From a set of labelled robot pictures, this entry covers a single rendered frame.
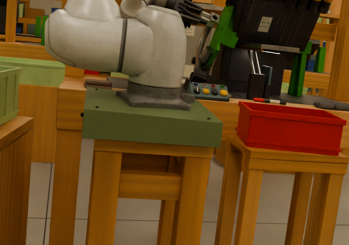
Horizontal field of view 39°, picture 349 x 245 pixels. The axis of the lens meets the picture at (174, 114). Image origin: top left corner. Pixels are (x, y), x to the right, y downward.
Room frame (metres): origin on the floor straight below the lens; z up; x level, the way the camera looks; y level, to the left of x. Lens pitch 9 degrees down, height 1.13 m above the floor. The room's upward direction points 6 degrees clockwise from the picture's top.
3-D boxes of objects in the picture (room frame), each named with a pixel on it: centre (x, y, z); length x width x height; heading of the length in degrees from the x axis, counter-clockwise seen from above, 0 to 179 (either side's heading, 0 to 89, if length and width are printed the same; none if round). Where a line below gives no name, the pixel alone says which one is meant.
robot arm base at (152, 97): (1.44, 0.05, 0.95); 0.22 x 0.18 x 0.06; 111
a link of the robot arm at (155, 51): (1.43, 0.08, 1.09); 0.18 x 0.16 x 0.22; 99
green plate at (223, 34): (2.15, -0.19, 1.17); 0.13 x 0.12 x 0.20; 102
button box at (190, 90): (1.90, -0.12, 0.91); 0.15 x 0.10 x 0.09; 102
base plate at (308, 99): (2.23, -0.25, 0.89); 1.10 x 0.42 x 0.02; 102
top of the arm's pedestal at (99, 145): (1.43, 0.07, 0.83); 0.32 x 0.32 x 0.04; 10
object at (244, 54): (2.38, -0.32, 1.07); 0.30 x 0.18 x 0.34; 102
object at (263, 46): (2.14, -0.34, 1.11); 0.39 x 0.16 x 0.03; 12
